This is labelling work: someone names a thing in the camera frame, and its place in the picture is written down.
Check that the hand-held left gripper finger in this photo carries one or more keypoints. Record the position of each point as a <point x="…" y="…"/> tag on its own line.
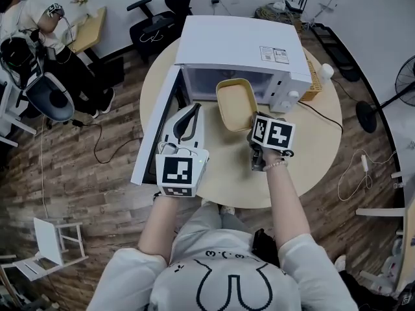
<point x="179" y="123"/>
<point x="194" y="125"/>

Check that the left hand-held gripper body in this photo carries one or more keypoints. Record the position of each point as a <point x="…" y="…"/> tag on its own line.
<point x="176" y="173"/>

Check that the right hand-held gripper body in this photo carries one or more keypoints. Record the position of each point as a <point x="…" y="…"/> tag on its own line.
<point x="279" y="134"/>

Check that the beige food container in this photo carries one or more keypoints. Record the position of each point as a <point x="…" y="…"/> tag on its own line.
<point x="235" y="104"/>

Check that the white microwave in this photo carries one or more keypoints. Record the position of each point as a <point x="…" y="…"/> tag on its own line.
<point x="236" y="41"/>

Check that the person's left forearm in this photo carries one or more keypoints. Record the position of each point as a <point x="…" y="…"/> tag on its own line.
<point x="160" y="225"/>

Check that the person's right forearm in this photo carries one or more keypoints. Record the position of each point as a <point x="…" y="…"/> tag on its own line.
<point x="287" y="202"/>

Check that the grey trousers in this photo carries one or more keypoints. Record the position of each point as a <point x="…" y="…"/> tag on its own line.
<point x="210" y="219"/>

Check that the yellow woven basket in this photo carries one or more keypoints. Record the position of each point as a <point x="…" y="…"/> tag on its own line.
<point x="313" y="83"/>

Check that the white shoes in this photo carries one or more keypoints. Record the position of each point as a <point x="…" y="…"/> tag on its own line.
<point x="227" y="210"/>

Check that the white bottle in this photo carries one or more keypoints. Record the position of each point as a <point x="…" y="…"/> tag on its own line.
<point x="326" y="72"/>

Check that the black office chair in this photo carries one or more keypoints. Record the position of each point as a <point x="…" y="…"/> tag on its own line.
<point x="155" y="31"/>

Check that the black floor shelf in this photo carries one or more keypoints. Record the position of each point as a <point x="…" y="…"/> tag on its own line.
<point x="337" y="53"/>

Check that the white printed t-shirt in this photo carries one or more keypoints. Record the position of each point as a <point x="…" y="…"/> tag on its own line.
<point x="223" y="277"/>

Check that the black antenna router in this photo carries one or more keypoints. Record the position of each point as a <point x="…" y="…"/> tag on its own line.
<point x="296" y="5"/>

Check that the wooden desk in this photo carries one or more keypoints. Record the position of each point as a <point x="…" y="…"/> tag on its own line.
<point x="90" y="31"/>

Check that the grey shell chair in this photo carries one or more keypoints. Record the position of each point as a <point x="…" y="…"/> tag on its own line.
<point x="48" y="99"/>

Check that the white wooden rack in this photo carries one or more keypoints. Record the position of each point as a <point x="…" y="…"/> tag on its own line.
<point x="389" y="212"/>

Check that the black standing fan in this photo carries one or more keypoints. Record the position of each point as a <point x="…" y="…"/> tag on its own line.
<point x="405" y="83"/>

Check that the white wooden stool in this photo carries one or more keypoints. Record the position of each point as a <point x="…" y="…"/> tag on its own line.
<point x="48" y="241"/>

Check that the black backpack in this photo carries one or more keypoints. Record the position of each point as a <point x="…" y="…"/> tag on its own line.
<point x="16" y="53"/>

